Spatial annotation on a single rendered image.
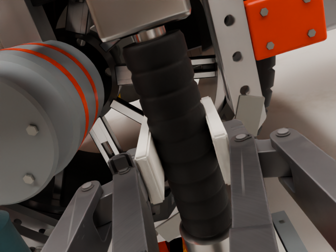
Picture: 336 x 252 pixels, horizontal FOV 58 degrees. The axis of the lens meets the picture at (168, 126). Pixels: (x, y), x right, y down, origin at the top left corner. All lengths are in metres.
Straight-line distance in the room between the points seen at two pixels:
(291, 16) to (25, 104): 0.31
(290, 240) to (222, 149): 1.03
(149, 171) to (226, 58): 0.26
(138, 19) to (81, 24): 0.35
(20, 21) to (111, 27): 0.27
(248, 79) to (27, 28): 0.28
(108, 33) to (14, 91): 0.13
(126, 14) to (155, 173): 0.08
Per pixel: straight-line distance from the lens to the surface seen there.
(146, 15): 0.16
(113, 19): 0.16
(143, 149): 0.16
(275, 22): 0.40
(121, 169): 0.15
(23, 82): 0.28
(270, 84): 0.51
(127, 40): 0.83
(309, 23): 0.42
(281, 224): 1.24
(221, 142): 0.15
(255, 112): 0.41
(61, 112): 0.30
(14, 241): 0.44
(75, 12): 0.50
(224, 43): 0.39
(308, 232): 1.32
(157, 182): 0.16
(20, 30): 0.43
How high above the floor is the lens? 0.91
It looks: 20 degrees down
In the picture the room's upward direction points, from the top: 18 degrees counter-clockwise
